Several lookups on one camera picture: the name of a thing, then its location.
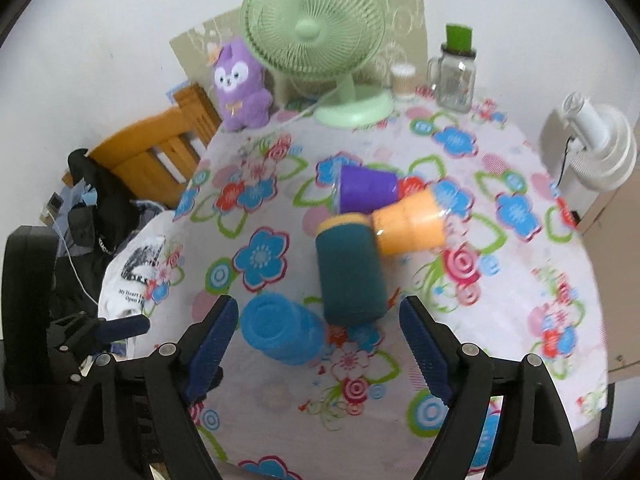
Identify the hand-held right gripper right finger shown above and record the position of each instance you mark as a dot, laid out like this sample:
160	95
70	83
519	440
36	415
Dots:
425	350

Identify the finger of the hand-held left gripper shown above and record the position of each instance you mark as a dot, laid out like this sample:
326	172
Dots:
122	326

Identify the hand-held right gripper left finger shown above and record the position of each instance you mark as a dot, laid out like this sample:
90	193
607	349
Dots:
214	342

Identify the dark teal cup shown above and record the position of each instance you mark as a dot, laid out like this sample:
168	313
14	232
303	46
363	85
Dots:
350	270

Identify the blue cup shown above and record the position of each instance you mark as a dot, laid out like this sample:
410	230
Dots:
280	330

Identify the orange cup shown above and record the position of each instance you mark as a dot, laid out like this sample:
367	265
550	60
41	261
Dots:
410	222

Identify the purple cup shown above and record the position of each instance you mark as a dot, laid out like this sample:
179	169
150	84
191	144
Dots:
365	190

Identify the white printed cloth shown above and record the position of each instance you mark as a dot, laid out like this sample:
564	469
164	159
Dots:
135	265

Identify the floral tablecloth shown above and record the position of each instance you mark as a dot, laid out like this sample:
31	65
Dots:
500	310

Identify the black bag on chair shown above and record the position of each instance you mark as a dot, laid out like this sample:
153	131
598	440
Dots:
105	210

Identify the wooden chair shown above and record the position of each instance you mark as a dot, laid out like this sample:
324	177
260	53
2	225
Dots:
145	145

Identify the cardboard box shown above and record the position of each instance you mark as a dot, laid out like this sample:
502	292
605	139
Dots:
615	285

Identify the purple plush toy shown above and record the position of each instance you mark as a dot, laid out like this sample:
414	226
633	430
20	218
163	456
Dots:
240	90

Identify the glass jar mug green lid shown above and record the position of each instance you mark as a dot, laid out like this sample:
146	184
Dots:
455	80

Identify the white fan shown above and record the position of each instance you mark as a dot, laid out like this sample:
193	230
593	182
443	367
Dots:
600	135

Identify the green desk fan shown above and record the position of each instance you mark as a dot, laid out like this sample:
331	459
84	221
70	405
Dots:
310	30

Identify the wall socket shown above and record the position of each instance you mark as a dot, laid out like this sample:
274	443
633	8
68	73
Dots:
55	201

